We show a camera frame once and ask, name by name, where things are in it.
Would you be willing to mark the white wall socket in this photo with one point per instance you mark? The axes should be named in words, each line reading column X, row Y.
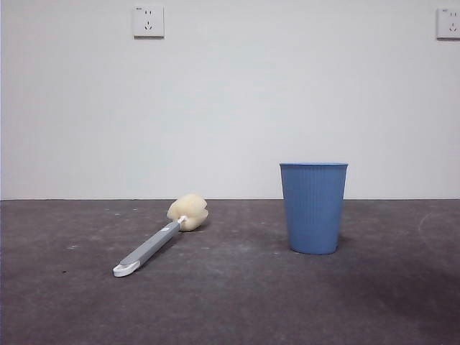
column 149, row 21
column 449, row 23

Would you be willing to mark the cup brush with sponge head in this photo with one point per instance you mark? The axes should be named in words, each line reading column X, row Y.
column 151, row 244

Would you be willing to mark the blue ribbed plastic cup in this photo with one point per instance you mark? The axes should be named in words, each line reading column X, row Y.
column 312, row 208

